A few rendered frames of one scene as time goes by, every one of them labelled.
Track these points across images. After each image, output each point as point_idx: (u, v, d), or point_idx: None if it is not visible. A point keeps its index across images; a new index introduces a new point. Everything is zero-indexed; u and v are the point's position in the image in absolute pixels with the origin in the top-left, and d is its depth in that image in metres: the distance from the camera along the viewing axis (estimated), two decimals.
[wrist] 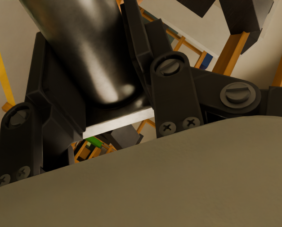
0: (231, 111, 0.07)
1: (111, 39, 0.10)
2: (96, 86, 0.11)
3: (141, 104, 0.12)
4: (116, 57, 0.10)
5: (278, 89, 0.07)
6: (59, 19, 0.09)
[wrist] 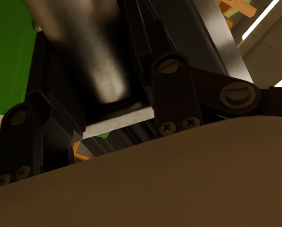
0: (231, 111, 0.07)
1: (109, 35, 0.10)
2: (94, 84, 0.11)
3: (139, 105, 0.12)
4: (114, 55, 0.10)
5: (278, 89, 0.07)
6: (56, 12, 0.09)
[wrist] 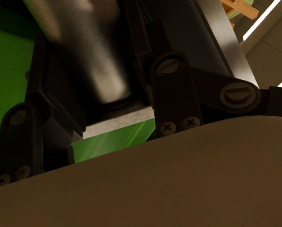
0: (231, 111, 0.07)
1: (109, 35, 0.10)
2: (94, 84, 0.11)
3: (139, 105, 0.12)
4: (114, 55, 0.10)
5: (278, 89, 0.07)
6: (56, 12, 0.09)
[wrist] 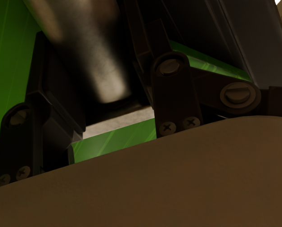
0: (231, 111, 0.07)
1: (109, 35, 0.10)
2: (94, 84, 0.11)
3: (139, 105, 0.12)
4: (114, 55, 0.10)
5: (278, 89, 0.07)
6: (56, 12, 0.09)
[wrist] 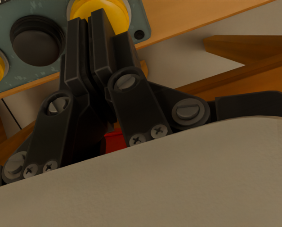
0: (180, 127, 0.07)
1: None
2: None
3: None
4: None
5: (223, 98, 0.08)
6: None
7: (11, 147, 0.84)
